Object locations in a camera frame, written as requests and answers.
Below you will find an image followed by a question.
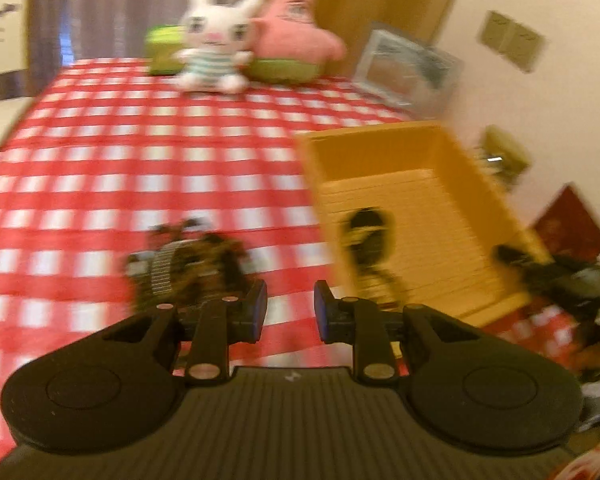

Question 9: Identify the grey patterned curtain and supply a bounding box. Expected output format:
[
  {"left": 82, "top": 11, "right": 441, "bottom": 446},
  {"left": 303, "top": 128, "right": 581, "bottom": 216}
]
[{"left": 10, "top": 0, "right": 251, "bottom": 62}]

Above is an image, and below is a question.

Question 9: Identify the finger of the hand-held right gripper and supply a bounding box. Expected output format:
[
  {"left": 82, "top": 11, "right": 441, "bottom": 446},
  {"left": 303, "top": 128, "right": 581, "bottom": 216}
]
[{"left": 494, "top": 244, "right": 556, "bottom": 274}]

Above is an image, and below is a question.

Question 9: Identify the clear framed picture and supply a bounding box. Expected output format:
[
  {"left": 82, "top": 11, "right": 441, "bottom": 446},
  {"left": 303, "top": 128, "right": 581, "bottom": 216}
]
[{"left": 352, "top": 22, "right": 466, "bottom": 121}]

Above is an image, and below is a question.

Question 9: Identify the black band bracelet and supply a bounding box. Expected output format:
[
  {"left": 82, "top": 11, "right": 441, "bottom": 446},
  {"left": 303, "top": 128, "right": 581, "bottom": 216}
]
[{"left": 341, "top": 207, "right": 407, "bottom": 307}]

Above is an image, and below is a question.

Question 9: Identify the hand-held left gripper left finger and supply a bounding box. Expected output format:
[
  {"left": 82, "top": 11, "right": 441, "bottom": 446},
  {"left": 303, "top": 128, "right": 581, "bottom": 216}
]
[{"left": 100, "top": 280, "right": 269, "bottom": 387}]

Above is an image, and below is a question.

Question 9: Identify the yellow plastic tray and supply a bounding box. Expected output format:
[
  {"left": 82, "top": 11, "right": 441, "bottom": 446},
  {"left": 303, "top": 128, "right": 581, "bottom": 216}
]
[{"left": 295, "top": 120, "right": 551, "bottom": 329}]

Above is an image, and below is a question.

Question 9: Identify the cashew jar with gold lid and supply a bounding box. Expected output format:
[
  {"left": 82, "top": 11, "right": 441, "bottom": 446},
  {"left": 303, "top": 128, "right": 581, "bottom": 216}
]
[{"left": 480, "top": 125, "right": 531, "bottom": 191}]

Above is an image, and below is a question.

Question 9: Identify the gold wall socket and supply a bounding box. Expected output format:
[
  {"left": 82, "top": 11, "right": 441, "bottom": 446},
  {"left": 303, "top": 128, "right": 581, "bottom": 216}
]
[
  {"left": 479, "top": 10, "right": 519, "bottom": 59},
  {"left": 507, "top": 20, "right": 547, "bottom": 74}
]

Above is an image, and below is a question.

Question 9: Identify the white wooden chair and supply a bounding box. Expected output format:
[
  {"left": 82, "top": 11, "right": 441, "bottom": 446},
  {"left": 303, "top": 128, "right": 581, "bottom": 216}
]
[{"left": 0, "top": 0, "right": 38, "bottom": 153}]

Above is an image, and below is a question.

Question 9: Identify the white bunny plush toy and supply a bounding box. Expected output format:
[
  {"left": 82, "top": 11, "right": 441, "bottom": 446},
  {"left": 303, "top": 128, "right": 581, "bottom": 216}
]
[{"left": 172, "top": 0, "right": 266, "bottom": 94}]

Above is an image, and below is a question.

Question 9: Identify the green tissue box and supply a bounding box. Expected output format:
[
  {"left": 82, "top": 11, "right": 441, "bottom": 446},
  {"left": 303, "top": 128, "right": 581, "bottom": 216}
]
[{"left": 147, "top": 24, "right": 186, "bottom": 76}]

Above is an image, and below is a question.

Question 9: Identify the pile of dark bead bracelets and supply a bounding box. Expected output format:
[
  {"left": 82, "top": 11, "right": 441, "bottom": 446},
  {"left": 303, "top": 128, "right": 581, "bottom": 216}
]
[{"left": 125, "top": 217, "right": 253, "bottom": 314}]

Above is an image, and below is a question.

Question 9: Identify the dark red gift bag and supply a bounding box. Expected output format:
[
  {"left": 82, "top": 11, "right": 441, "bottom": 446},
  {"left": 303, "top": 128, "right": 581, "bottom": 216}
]
[{"left": 532, "top": 185, "right": 600, "bottom": 262}]

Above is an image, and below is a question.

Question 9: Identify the pink starfish plush toy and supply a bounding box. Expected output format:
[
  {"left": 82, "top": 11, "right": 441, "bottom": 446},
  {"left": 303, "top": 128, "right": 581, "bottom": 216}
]
[{"left": 245, "top": 0, "right": 349, "bottom": 86}]

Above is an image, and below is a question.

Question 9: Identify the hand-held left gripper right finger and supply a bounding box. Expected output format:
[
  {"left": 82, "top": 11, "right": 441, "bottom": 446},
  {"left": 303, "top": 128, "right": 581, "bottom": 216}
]
[{"left": 314, "top": 280, "right": 485, "bottom": 389}]

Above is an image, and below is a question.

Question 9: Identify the red white checked tablecloth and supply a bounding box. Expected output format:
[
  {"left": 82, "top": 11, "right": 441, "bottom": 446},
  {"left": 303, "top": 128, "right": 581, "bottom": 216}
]
[{"left": 0, "top": 57, "right": 586, "bottom": 461}]

